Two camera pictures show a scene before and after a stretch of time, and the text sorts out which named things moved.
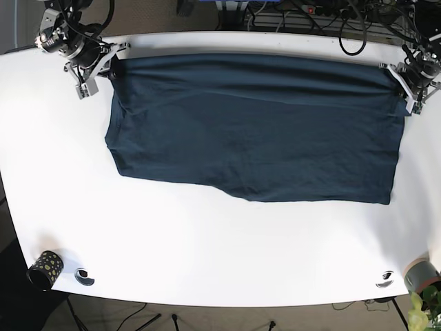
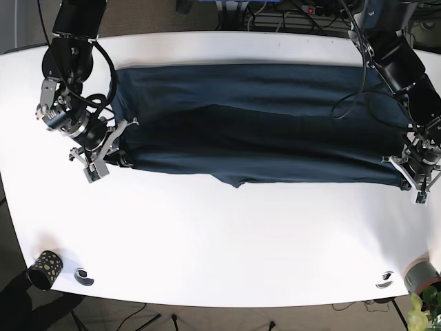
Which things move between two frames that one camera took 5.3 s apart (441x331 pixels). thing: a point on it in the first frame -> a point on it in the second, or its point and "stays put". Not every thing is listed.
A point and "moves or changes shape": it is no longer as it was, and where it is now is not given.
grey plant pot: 419,274 stays put
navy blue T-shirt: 262,127 moves or changes shape
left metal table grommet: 81,275 stays put
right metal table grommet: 388,280 stays put
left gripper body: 87,84 -> 99,143
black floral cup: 45,270 stays put
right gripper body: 415,96 -> 419,181
